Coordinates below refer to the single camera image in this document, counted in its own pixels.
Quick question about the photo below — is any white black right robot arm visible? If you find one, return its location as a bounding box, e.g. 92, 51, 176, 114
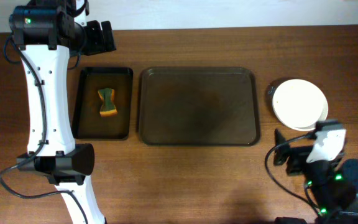
266, 120, 358, 223

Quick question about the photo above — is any small dark brown tray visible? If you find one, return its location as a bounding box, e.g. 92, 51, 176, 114
71, 67, 133, 140

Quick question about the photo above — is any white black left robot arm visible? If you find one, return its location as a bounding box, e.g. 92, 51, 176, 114
8, 1, 115, 223

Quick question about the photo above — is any orange green sponge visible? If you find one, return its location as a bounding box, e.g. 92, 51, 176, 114
98, 88, 117, 117

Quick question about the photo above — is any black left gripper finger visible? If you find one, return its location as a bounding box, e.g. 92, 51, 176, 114
85, 21, 102, 55
101, 21, 116, 52

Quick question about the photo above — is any large dark brown tray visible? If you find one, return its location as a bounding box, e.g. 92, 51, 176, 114
138, 67, 261, 146

